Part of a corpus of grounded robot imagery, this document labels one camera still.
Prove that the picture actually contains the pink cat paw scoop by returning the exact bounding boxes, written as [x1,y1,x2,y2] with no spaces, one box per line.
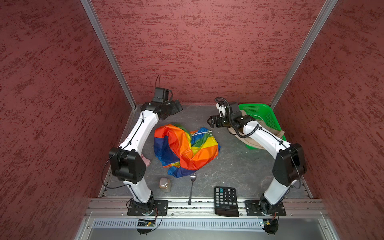
[141,154,151,167]

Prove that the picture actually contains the beige shorts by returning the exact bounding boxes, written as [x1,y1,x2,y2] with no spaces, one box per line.
[227,111,289,155]

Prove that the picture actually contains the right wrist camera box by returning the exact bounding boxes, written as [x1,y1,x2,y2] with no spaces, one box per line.
[216,103,229,118]

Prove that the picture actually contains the metal spoon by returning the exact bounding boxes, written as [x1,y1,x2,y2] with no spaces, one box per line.
[188,173,197,205]

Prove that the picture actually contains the black calculator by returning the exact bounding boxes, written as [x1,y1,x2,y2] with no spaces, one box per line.
[214,187,240,218]

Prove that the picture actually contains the right circuit board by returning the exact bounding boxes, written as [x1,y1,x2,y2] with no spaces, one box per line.
[263,219,279,235]

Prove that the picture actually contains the rainbow striped shorts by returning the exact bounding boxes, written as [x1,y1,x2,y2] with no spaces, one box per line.
[154,125,221,178]

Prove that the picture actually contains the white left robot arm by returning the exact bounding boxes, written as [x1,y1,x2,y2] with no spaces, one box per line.
[108,100,183,215]

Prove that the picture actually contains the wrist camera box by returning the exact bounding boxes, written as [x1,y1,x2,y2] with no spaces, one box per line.
[152,88,172,104]
[216,103,229,118]

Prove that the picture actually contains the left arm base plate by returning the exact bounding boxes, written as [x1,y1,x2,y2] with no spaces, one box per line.
[127,200,169,217]

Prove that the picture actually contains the left circuit board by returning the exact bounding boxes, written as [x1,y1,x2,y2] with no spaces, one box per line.
[137,219,157,228]

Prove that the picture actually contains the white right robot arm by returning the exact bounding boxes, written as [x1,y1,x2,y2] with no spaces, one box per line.
[207,97,307,216]

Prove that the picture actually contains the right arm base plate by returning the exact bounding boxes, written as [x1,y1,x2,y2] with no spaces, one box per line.
[245,200,287,217]

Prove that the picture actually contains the aluminium corner post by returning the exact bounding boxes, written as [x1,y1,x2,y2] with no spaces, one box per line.
[81,0,137,110]
[270,0,338,109]

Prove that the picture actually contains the small amber glass jar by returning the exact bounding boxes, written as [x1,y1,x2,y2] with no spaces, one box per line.
[159,178,172,193]

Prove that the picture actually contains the circuit board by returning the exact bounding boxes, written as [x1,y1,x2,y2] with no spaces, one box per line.
[263,219,279,235]
[137,219,157,228]

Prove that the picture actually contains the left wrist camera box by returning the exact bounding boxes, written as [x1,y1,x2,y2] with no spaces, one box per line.
[152,88,172,104]

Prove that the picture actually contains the aluminium corner post right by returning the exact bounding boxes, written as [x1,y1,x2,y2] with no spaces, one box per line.
[270,0,338,109]

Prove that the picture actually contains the aluminium front rail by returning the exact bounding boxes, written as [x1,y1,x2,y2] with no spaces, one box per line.
[85,197,329,219]

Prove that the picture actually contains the green plastic basket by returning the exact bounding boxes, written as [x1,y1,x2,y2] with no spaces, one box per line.
[239,104,286,150]

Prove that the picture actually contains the aluminium corner post left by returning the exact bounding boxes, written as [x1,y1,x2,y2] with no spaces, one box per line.
[81,0,137,110]

